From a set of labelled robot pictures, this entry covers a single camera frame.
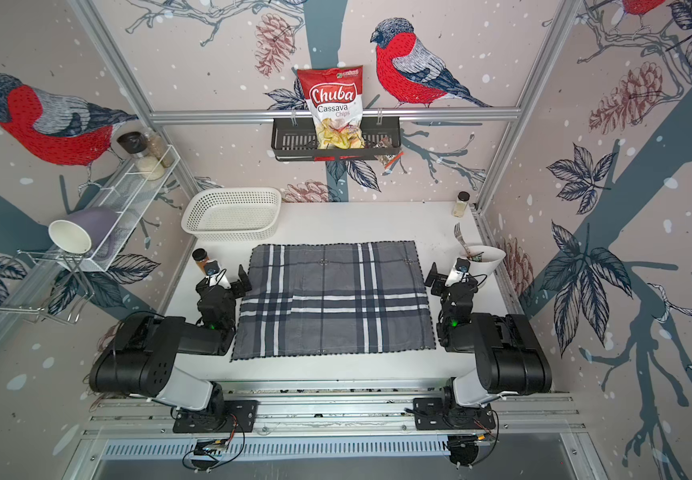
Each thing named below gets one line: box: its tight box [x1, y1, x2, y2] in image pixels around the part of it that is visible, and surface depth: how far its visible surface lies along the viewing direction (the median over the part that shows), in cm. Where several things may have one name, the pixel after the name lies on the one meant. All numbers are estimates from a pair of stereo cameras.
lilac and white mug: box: [48, 208, 117, 255], surface depth 64 cm
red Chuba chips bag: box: [297, 65, 366, 149], surface depth 84 cm
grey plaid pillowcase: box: [231, 240, 436, 361], surface depth 95 cm
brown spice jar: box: [192, 248, 210, 275], surface depth 97 cm
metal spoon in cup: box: [454, 222, 471, 258], surface depth 97 cm
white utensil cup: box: [459, 245, 506, 287], surface depth 95 cm
